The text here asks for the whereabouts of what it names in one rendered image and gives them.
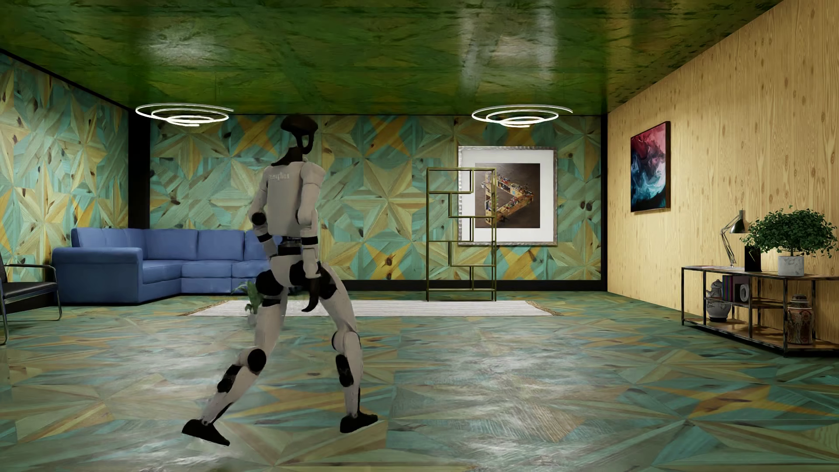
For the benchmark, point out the white right robot leg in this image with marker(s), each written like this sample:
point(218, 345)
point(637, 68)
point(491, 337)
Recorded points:
point(344, 341)

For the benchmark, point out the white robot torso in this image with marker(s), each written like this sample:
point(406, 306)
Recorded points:
point(288, 196)

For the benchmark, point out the grey round vase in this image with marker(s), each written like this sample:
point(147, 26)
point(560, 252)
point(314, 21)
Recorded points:
point(718, 307)

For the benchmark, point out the green plant white pot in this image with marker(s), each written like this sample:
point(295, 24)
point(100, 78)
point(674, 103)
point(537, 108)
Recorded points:
point(791, 239)

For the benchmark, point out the blue corner sofa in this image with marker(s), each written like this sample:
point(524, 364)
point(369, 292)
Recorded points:
point(157, 262)

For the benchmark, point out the black robot head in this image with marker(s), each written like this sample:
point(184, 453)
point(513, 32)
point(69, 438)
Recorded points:
point(299, 134)

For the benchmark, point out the white left robot leg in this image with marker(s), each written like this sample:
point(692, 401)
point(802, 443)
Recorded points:
point(252, 354)

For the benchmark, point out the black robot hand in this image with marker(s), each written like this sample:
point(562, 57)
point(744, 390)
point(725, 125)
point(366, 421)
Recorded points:
point(313, 295)

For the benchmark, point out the framed picture white mat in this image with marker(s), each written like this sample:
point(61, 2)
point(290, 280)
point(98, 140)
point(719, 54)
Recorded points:
point(518, 195)

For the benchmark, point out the gold metal shelf unit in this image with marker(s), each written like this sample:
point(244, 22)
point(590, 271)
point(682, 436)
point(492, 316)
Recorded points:
point(461, 233)

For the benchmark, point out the silver desk lamp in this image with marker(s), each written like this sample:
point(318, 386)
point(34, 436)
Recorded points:
point(732, 236)

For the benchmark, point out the white floor rug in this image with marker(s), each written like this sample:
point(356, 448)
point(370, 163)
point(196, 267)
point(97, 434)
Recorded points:
point(406, 308)

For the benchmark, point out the patterned tall jar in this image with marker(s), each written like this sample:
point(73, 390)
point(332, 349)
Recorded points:
point(799, 320)

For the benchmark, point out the row of books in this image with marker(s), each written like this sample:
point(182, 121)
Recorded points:
point(737, 288)

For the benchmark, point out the white robot leg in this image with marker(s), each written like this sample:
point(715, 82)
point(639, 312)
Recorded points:
point(252, 354)
point(344, 341)

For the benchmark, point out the black wall pillar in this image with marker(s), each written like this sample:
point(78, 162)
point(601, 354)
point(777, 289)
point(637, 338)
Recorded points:
point(138, 170)

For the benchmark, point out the black wooden console table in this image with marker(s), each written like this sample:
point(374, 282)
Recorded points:
point(760, 308)

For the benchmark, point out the black armchair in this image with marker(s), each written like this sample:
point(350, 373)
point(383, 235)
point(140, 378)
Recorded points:
point(23, 288)

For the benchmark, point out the red blue abstract painting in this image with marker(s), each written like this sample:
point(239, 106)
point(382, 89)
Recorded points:
point(650, 166)

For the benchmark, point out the small floor plant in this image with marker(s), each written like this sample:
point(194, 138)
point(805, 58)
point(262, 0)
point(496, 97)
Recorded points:
point(252, 300)

